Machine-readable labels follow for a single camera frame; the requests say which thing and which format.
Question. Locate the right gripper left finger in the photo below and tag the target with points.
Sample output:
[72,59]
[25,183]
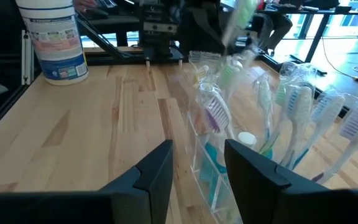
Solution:
[148,186]

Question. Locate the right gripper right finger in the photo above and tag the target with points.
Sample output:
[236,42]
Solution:
[259,193]

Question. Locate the purple toothbrush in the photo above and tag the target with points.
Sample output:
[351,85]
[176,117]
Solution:
[354,124]
[217,113]

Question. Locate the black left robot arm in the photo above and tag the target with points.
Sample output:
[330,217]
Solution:
[158,28]

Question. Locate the clear acrylic organizer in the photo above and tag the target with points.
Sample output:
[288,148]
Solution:
[210,174]

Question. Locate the person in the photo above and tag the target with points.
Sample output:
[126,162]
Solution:
[275,28]

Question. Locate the black keyboard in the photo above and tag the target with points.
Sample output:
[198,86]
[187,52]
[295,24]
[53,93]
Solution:
[106,3]

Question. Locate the black computer mouse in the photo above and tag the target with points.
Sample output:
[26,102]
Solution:
[96,13]

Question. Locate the black table with window view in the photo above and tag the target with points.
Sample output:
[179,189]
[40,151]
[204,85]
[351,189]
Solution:
[315,18]

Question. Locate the person's hand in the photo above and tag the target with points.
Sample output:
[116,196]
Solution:
[84,3]

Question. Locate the black aluminium table frame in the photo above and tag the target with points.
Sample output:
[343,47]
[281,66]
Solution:
[110,56]

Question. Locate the silver bracket strip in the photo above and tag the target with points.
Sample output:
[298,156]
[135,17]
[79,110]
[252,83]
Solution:
[26,57]

